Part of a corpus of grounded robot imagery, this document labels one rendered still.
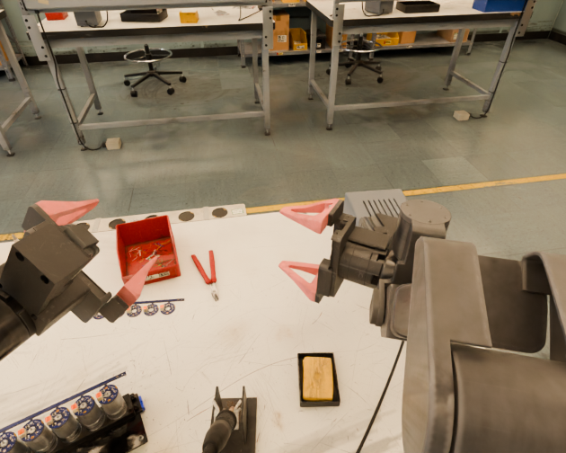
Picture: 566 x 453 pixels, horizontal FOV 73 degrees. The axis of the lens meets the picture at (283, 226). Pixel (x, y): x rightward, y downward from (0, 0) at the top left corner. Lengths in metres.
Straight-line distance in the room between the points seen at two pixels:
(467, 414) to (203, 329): 0.51
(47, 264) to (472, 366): 0.30
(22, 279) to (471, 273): 0.33
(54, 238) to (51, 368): 0.37
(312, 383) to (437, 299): 0.38
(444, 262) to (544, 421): 0.08
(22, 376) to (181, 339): 0.23
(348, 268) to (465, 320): 0.31
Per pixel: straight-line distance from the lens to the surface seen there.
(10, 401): 0.69
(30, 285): 0.37
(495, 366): 0.21
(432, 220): 0.46
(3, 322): 0.41
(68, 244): 0.36
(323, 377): 0.58
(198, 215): 0.88
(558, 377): 0.22
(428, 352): 0.20
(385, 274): 0.50
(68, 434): 0.58
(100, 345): 0.69
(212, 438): 0.39
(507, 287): 0.27
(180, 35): 2.63
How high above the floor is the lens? 1.27
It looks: 40 degrees down
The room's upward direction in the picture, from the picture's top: straight up
